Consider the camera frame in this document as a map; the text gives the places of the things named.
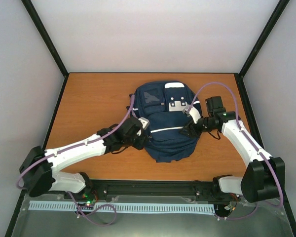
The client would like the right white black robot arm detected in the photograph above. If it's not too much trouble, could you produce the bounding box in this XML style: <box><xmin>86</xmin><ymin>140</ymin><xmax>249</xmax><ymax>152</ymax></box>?
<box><xmin>180</xmin><ymin>96</ymin><xmax>285</xmax><ymax>207</ymax></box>

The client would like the black frame post right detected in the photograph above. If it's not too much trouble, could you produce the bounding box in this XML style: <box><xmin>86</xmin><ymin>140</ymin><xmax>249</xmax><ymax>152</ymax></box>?
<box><xmin>238</xmin><ymin>0</ymin><xmax>291</xmax><ymax>77</ymax></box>

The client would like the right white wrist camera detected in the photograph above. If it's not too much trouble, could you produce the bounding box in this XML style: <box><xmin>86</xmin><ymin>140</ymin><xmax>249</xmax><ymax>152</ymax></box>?
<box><xmin>183</xmin><ymin>105</ymin><xmax>201</xmax><ymax>124</ymax></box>

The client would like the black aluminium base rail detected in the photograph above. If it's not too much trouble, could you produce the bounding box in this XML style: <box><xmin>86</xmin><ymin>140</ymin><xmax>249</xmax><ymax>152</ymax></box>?
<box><xmin>22</xmin><ymin>179</ymin><xmax>286</xmax><ymax>201</ymax></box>

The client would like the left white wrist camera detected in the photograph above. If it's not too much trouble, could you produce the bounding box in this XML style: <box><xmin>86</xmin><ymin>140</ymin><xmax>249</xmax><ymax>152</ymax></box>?
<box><xmin>137</xmin><ymin>117</ymin><xmax>149</xmax><ymax>136</ymax></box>

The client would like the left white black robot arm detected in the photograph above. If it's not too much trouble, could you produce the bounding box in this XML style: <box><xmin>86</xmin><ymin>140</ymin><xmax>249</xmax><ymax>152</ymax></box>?
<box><xmin>19</xmin><ymin>117</ymin><xmax>149</xmax><ymax>199</ymax></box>

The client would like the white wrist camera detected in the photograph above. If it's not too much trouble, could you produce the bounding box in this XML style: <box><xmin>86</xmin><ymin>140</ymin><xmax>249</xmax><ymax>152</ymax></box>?
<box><xmin>137</xmin><ymin>117</ymin><xmax>149</xmax><ymax>136</ymax></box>
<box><xmin>183</xmin><ymin>105</ymin><xmax>201</xmax><ymax>124</ymax></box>

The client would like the light blue cable duct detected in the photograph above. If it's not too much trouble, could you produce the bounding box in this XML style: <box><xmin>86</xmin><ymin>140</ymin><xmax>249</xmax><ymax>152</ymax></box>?
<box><xmin>28</xmin><ymin>200</ymin><xmax>215</xmax><ymax>215</ymax></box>

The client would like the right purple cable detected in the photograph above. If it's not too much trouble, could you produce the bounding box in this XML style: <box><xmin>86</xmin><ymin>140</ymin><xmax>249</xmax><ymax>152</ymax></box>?
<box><xmin>191</xmin><ymin>82</ymin><xmax>284</xmax><ymax>221</ymax></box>

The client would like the black frame post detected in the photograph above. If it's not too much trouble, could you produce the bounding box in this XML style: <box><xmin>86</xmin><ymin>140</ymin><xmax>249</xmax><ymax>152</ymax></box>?
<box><xmin>21</xmin><ymin>0</ymin><xmax>69</xmax><ymax>78</ymax></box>
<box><xmin>238</xmin><ymin>0</ymin><xmax>291</xmax><ymax>77</ymax></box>

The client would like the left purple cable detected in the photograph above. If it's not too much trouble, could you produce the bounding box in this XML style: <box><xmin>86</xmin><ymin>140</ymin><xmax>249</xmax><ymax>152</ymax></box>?
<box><xmin>16</xmin><ymin>95</ymin><xmax>138</xmax><ymax>226</ymax></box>

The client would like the navy blue student backpack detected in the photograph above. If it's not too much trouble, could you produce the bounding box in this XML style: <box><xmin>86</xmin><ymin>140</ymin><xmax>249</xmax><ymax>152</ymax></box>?
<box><xmin>133</xmin><ymin>80</ymin><xmax>202</xmax><ymax>162</ymax></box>

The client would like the purple cable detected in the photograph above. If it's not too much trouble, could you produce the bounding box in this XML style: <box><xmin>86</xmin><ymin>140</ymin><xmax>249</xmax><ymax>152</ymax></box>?
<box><xmin>191</xmin><ymin>82</ymin><xmax>284</xmax><ymax>221</ymax></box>
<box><xmin>16</xmin><ymin>95</ymin><xmax>138</xmax><ymax>226</ymax></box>

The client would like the black frame post left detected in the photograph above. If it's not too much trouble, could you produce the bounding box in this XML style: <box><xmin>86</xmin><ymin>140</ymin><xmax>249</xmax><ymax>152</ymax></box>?
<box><xmin>21</xmin><ymin>0</ymin><xmax>69</xmax><ymax>78</ymax></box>

